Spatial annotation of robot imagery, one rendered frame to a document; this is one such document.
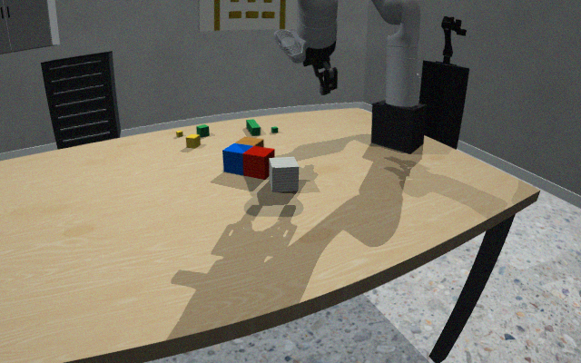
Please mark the red cube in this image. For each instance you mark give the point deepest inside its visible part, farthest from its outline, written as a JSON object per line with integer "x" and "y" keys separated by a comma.
{"x": 256, "y": 162}

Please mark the yellow cube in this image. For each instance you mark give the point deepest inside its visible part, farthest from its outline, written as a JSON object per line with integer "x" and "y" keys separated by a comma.
{"x": 193, "y": 141}

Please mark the blue cube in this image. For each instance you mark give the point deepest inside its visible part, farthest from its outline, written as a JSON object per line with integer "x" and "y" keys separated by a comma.
{"x": 232, "y": 158}

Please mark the brown wood-grain cube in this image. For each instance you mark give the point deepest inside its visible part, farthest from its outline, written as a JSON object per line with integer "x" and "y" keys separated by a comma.
{"x": 251, "y": 141}

